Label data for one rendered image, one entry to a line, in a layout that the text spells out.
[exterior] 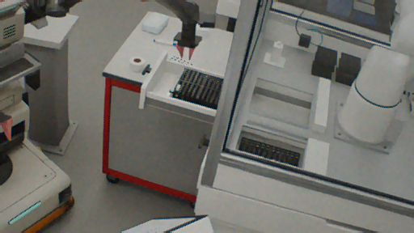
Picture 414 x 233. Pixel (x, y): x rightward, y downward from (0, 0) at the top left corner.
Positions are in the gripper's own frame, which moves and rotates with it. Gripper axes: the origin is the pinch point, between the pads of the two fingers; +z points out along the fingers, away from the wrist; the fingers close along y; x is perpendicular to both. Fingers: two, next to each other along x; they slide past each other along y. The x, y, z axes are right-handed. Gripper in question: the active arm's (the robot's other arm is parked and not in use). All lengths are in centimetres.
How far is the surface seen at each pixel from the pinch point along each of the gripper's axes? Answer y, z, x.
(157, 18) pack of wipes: -32, 14, 52
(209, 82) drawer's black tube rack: 11.0, 8.1, -1.7
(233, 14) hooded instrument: 3, 14, 74
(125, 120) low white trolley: -28, 46, 5
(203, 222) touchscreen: 35, -19, -95
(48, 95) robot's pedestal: -80, 54, 16
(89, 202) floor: -43, 95, -11
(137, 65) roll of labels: -24.4, 15.7, 8.8
